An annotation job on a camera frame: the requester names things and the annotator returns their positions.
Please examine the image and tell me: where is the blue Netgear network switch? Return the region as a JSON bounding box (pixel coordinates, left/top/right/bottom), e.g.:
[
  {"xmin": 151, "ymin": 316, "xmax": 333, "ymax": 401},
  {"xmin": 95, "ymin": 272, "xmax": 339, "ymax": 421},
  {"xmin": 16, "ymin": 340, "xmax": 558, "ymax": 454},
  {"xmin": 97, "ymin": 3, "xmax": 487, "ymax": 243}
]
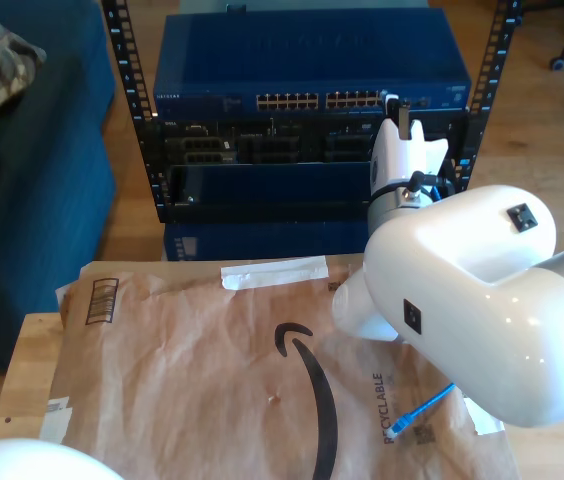
[{"xmin": 153, "ymin": 8, "xmax": 473, "ymax": 120}]

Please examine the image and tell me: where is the short black looped cable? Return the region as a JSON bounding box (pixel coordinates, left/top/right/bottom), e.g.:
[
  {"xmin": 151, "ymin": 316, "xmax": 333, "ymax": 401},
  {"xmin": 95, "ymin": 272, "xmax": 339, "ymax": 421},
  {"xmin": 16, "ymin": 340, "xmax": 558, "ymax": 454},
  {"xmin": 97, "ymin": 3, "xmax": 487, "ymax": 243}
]
[{"xmin": 408, "ymin": 169, "xmax": 456, "ymax": 204}]

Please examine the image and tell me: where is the brown packing paper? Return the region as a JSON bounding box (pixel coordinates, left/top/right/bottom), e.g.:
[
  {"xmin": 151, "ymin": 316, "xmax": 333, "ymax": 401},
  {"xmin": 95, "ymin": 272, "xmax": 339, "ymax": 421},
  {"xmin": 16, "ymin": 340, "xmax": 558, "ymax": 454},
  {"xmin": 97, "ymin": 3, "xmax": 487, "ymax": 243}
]
[{"xmin": 29, "ymin": 247, "xmax": 521, "ymax": 480}]

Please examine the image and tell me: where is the blue network cable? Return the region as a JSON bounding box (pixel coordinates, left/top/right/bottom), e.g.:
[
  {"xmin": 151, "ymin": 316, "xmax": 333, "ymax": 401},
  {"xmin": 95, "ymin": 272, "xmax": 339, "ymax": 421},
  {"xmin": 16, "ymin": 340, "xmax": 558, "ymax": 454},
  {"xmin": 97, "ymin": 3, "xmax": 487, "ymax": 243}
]
[{"xmin": 390, "ymin": 382, "xmax": 457, "ymax": 441}]

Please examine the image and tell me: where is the black office chair base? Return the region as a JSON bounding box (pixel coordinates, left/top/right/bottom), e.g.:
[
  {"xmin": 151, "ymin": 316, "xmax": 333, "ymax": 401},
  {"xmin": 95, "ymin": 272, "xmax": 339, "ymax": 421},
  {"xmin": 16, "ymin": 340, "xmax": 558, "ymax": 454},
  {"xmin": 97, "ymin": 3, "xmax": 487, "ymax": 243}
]
[{"xmin": 521, "ymin": 0, "xmax": 564, "ymax": 71}]

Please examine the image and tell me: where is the blue sofa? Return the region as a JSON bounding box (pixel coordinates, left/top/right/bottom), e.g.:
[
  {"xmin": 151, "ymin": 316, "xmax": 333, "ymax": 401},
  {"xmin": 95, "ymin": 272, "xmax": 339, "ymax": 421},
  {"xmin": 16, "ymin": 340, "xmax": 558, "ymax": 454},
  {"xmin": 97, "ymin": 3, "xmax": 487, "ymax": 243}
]
[{"xmin": 0, "ymin": 0, "xmax": 117, "ymax": 374}]

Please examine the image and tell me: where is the short white tape strip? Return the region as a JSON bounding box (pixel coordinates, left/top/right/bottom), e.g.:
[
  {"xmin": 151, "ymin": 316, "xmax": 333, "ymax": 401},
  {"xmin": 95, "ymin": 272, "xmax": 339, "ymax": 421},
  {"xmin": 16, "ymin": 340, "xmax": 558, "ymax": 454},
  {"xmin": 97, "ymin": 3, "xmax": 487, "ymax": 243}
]
[{"xmin": 464, "ymin": 399, "xmax": 506, "ymax": 435}]

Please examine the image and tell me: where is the long white tape strip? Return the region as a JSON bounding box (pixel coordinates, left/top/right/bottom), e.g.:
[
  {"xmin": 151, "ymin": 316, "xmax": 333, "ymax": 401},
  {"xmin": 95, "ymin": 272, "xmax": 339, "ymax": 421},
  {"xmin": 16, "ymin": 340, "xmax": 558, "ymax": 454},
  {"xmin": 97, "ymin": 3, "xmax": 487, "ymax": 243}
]
[{"xmin": 220, "ymin": 255, "xmax": 330, "ymax": 291}]

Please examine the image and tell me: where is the white shipping label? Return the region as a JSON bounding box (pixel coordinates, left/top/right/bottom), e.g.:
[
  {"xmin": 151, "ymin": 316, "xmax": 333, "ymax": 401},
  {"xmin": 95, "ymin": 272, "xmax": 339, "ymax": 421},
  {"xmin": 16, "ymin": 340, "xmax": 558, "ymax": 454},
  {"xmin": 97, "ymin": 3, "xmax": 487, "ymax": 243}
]
[{"xmin": 35, "ymin": 397, "xmax": 74, "ymax": 459}]

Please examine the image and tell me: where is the black perforated rack post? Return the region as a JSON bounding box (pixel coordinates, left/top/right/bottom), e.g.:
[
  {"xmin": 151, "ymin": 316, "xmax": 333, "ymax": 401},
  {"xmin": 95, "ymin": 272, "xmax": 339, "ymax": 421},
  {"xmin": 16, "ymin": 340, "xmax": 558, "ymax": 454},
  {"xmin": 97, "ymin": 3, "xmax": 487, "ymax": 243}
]
[
  {"xmin": 454, "ymin": 0, "xmax": 523, "ymax": 194},
  {"xmin": 100, "ymin": 0, "xmax": 169, "ymax": 224}
]

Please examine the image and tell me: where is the dark blue network device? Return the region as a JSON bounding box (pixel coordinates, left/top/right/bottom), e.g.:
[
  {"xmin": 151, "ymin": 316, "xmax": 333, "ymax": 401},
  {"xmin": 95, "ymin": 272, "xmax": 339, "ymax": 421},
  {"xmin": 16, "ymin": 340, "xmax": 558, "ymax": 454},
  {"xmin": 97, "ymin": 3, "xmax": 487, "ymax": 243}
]
[{"xmin": 161, "ymin": 219, "xmax": 371, "ymax": 262}]

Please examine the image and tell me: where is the black Dell rack server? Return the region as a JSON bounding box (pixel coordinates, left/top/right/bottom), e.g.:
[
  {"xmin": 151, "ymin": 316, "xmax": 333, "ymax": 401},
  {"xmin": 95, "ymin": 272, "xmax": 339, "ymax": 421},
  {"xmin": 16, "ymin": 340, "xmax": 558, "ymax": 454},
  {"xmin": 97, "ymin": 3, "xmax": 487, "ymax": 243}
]
[{"xmin": 159, "ymin": 115, "xmax": 468, "ymax": 166}]

